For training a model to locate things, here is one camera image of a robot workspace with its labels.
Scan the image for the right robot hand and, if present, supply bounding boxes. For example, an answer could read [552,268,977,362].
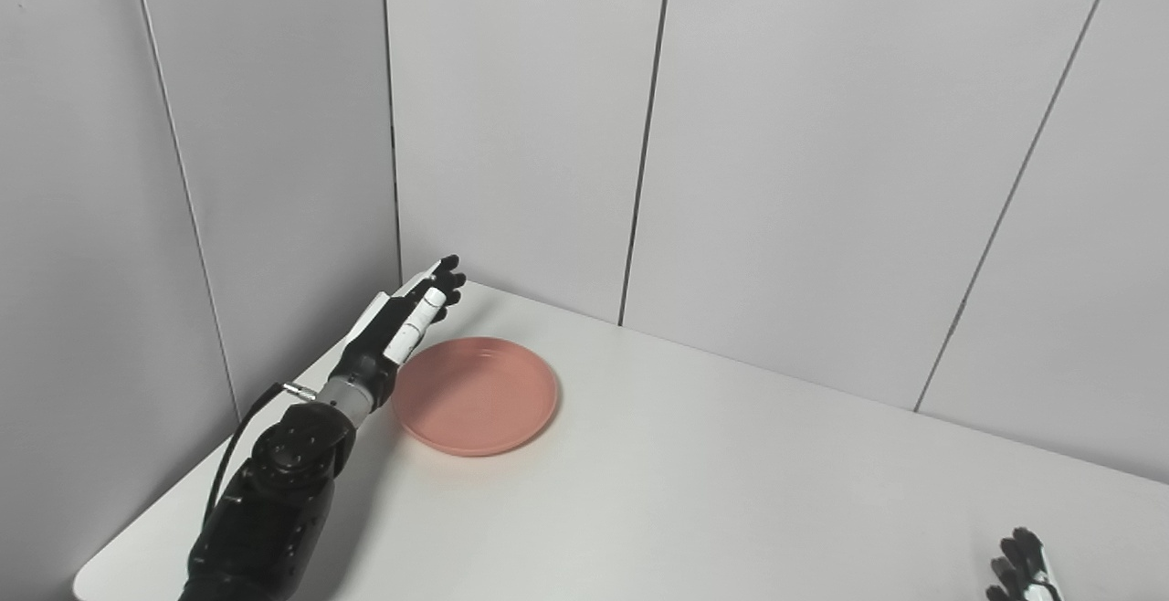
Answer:
[985,528,1064,601]

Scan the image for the pink plate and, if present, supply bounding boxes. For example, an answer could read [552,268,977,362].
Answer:
[391,337,560,458]

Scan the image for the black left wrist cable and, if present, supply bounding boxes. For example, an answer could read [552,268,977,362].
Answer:
[201,383,317,529]

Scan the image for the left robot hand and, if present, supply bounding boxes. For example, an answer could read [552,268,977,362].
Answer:
[332,255,467,398]

